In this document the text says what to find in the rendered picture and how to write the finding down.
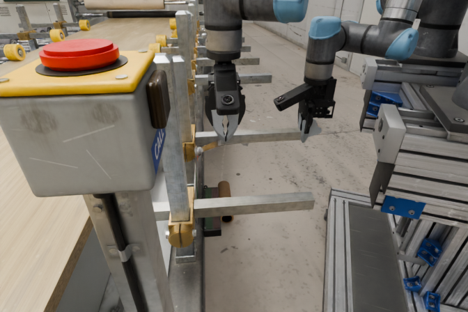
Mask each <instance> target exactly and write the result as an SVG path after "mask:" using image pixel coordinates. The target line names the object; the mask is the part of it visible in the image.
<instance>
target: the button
mask: <svg viewBox="0 0 468 312"><path fill-rule="evenodd" d="M42 49H43V50H42V51H40V52H39V56H40V60H41V62H42V64H43V65H45V66H47V67H49V68H50V69H52V70H57V71H82V70H92V69H96V68H102V67H104V66H107V65H111V64H112V63H114V62H116V59H117V58H118V57H119V56H120V53H119V49H118V45H116V44H113V42H112V41H110V40H105V39H78V40H66V41H61V42H55V43H52V44H48V45H45V46H44V47H43V48H42Z"/></svg>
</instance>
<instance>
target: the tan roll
mask: <svg viewBox="0 0 468 312"><path fill-rule="evenodd" d="M75 4H76V5H77V6H85V7H86V9H87V10H149V9H165V5H188V4H189V1H165V0H84V1H76V2H75Z"/></svg>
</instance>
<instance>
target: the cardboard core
mask: <svg viewBox="0 0 468 312"><path fill-rule="evenodd" d="M218 189H219V198H226V197H231V191H230V185H229V183H228V182H227V181H221V182H219V184H218ZM233 219H234V217H233V215H231V216H221V222H223V223H226V224H227V223H230V222H232V220H233Z"/></svg>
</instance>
